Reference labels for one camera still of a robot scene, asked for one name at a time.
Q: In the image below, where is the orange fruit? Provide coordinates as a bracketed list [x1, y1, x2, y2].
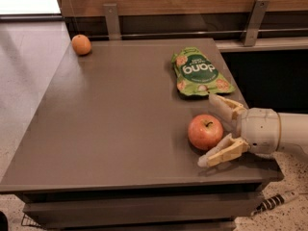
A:
[71, 35, 91, 56]

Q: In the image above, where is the right metal wall bracket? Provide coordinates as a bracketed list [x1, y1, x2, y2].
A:
[242, 0, 270, 47]

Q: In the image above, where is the red apple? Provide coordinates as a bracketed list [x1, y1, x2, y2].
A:
[188, 115, 223, 151]

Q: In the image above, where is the green snack bag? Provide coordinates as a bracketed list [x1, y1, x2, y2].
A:
[171, 47, 235, 96]

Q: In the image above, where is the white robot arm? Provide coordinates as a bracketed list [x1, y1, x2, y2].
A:
[197, 94, 308, 167]

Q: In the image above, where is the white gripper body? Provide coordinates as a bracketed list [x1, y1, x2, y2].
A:
[237, 108, 280, 154]

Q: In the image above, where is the left metal wall bracket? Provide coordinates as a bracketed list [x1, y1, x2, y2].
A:
[103, 3, 121, 40]

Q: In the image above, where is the black white striped cable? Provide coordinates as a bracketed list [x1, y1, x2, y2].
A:
[250, 191, 299, 217]

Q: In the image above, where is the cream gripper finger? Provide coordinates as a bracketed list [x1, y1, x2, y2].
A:
[197, 134, 249, 167]
[209, 94, 246, 133]

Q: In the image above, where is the grey drawer cabinet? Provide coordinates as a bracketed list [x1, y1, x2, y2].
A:
[1, 39, 282, 231]

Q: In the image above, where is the horizontal metal rail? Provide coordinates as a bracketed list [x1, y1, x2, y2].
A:
[86, 27, 308, 39]

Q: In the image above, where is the metal wall bracket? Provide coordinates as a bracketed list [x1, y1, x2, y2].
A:
[242, 0, 270, 47]
[103, 3, 121, 40]

